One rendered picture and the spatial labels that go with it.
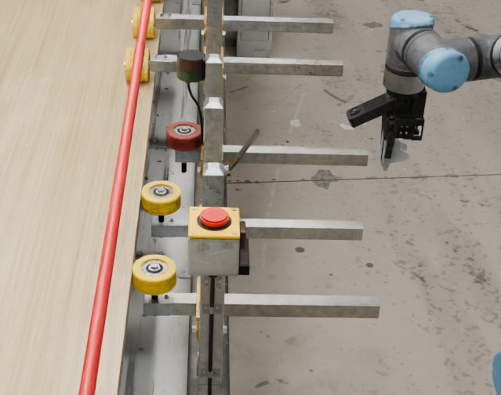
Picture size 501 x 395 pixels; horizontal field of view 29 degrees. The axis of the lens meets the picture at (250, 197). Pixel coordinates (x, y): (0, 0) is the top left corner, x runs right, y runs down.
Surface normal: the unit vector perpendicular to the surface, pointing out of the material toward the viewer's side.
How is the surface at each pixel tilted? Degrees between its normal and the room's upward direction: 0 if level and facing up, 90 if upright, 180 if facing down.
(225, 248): 90
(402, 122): 90
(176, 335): 0
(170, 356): 0
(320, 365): 0
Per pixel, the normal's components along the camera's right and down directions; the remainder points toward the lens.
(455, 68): 0.24, 0.54
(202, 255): 0.03, 0.55
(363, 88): 0.04, -0.83
